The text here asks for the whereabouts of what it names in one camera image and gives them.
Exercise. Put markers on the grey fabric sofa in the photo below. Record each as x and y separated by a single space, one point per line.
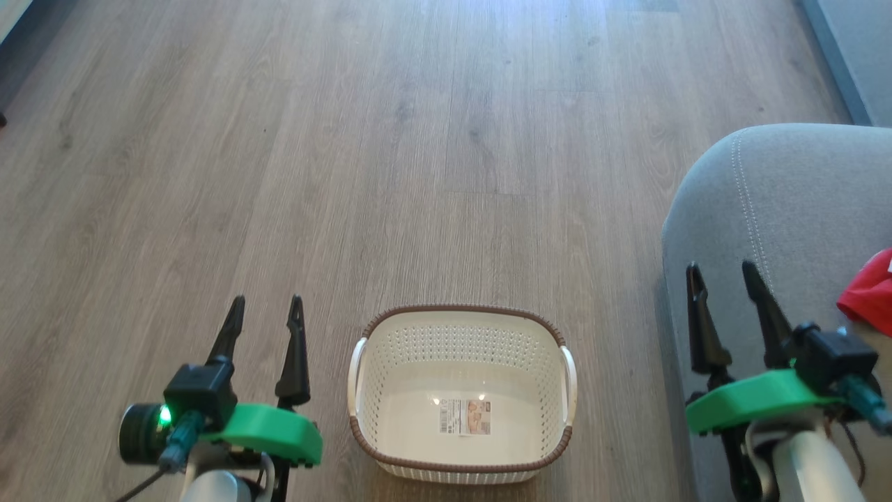
801 209

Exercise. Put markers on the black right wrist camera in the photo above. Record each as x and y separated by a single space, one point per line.
836 359

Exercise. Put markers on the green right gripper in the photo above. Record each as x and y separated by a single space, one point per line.
752 401

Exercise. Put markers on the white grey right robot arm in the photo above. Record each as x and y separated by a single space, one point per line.
808 467

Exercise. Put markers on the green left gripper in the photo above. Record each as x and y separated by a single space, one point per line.
268 425

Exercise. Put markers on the printed paper basket sticker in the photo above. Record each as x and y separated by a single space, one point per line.
465 417

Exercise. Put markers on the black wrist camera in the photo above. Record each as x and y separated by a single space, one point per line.
198 390
836 359

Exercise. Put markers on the white basket with brown rim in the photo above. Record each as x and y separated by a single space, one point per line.
460 341

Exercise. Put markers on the red garment with white trim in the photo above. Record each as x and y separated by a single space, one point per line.
871 296

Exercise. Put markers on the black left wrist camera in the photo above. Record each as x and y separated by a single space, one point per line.
198 390

